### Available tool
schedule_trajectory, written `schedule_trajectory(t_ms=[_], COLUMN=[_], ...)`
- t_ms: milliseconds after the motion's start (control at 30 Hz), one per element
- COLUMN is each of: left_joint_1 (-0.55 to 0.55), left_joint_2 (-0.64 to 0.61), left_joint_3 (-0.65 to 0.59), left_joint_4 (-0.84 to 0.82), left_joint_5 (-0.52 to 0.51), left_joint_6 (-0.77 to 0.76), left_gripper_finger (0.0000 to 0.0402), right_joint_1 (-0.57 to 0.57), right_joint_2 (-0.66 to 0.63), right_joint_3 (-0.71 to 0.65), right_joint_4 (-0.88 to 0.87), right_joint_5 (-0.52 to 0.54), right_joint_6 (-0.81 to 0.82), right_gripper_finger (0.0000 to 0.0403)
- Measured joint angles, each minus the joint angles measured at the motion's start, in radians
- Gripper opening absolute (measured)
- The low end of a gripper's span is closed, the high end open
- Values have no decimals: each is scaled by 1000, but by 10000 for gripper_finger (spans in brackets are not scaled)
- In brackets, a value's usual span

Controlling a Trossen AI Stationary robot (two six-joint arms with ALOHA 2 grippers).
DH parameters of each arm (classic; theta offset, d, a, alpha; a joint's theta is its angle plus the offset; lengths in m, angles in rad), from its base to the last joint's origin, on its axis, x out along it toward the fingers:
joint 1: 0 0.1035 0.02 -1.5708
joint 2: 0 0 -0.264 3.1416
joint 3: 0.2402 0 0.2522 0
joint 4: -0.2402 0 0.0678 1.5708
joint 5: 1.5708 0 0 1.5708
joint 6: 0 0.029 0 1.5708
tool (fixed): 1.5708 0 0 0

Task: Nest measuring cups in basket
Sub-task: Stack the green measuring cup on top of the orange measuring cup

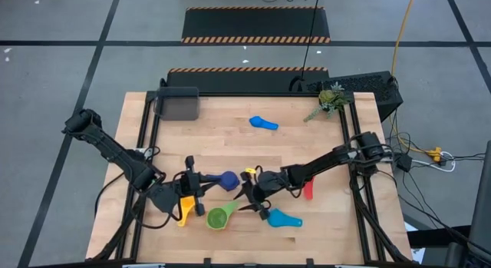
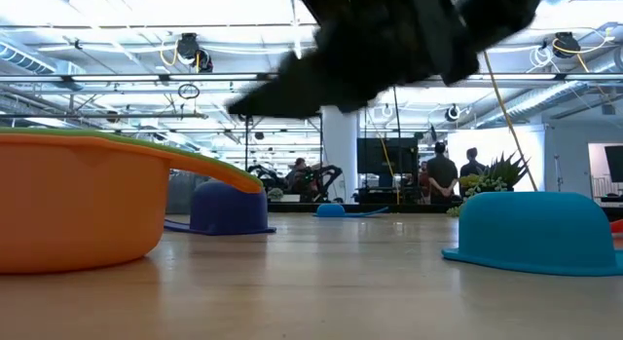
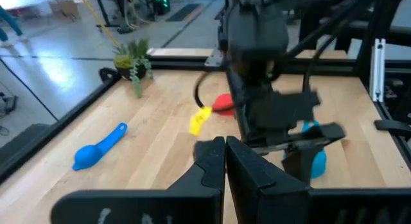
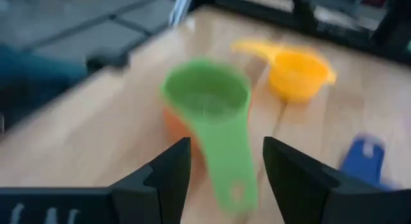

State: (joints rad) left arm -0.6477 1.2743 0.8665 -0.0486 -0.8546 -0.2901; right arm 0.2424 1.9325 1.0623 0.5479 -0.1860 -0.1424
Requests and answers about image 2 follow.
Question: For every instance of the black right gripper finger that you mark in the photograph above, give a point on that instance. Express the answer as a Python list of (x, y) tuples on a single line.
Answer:
[(302, 91)]

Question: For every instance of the small blue measuring cup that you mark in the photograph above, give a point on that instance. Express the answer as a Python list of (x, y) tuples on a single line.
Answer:
[(330, 211)]

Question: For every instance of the navy blue measuring cup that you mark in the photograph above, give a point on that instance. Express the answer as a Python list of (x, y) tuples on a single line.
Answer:
[(224, 208)]

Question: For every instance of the cyan measuring cup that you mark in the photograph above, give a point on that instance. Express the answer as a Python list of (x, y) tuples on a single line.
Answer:
[(535, 233)]

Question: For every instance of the orange measuring cup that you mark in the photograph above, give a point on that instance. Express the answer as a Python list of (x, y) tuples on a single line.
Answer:
[(73, 203)]

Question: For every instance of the red measuring cup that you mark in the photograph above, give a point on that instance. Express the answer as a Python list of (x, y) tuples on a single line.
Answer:
[(618, 228)]

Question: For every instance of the white pillar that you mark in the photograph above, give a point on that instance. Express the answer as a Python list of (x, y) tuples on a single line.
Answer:
[(340, 155)]

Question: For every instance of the person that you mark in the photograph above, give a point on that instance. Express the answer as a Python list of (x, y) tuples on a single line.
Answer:
[(298, 174), (472, 167), (442, 172)]

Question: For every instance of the black background robot arms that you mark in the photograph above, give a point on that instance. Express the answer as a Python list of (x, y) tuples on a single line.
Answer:
[(323, 179)]

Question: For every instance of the potted succulent plant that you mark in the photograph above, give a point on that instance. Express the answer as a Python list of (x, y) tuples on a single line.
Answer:
[(501, 174)]

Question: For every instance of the black wall monitor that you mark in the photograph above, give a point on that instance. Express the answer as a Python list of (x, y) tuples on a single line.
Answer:
[(387, 155)]

